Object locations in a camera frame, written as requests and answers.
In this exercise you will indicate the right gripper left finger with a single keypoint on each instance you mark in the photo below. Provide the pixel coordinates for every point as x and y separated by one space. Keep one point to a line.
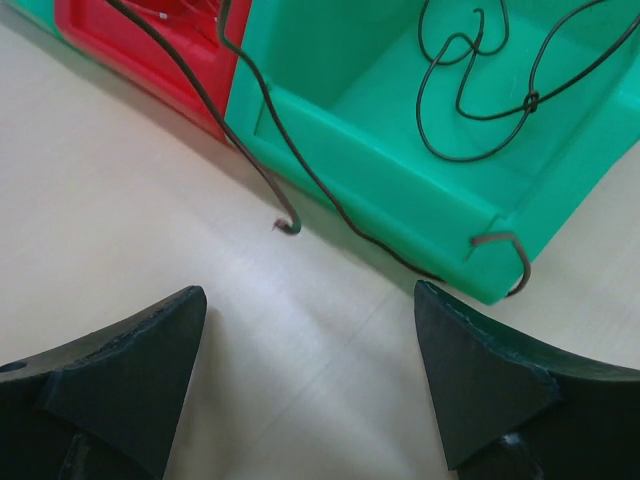
106 405

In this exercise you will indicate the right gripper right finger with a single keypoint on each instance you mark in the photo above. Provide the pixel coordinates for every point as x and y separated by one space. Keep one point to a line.
509 406

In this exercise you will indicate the green bin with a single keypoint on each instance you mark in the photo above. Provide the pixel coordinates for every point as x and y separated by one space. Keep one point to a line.
40 12
460 134

